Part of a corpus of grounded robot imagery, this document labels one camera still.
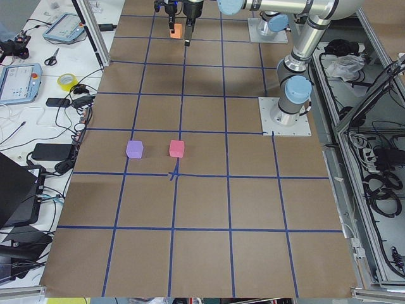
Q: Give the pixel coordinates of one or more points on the orange foam cube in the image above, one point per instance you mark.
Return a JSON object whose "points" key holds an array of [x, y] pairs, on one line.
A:
{"points": [[176, 33]]}

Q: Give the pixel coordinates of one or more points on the far teach pendant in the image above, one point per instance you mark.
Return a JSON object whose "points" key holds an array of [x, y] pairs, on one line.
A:
{"points": [[67, 29]]}

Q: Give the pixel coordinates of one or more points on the aluminium frame post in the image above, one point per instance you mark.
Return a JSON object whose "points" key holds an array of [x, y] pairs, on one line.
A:
{"points": [[86, 15]]}

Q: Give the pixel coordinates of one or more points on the red foam cube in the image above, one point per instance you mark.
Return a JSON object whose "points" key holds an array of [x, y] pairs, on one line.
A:
{"points": [[176, 148]]}

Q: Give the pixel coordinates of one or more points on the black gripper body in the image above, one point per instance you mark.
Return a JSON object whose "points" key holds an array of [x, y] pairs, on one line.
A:
{"points": [[193, 7]]}

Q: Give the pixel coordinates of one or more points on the black laptop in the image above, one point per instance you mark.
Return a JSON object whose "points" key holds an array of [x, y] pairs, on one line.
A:
{"points": [[21, 187]]}

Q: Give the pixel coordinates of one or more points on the white crumpled cloth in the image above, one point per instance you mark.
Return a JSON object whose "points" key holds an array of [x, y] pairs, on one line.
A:
{"points": [[345, 67]]}

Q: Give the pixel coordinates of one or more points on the purple foam cube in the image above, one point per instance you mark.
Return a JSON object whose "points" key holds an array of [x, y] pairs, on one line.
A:
{"points": [[134, 149]]}

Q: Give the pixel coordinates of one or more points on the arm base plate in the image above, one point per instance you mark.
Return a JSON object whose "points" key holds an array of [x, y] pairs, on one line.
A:
{"points": [[274, 122], [255, 37]]}

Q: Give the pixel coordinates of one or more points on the teach pendant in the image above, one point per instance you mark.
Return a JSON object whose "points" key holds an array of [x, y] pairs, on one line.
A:
{"points": [[67, 29], [20, 83]]}

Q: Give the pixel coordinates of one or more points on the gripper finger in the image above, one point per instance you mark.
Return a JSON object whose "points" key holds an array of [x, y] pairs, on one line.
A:
{"points": [[171, 23], [188, 31]]}

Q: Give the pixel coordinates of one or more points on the yellow tape roll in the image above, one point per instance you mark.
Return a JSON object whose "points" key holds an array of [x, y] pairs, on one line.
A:
{"points": [[67, 81]]}

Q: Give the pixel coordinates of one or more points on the scissors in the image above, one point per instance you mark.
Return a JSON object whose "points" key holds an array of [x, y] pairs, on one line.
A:
{"points": [[52, 60]]}

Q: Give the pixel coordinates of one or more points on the black power adapter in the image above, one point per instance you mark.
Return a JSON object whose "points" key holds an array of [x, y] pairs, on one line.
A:
{"points": [[52, 152]]}

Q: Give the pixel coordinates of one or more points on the near teach pendant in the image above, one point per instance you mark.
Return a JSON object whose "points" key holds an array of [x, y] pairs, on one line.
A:
{"points": [[20, 83]]}

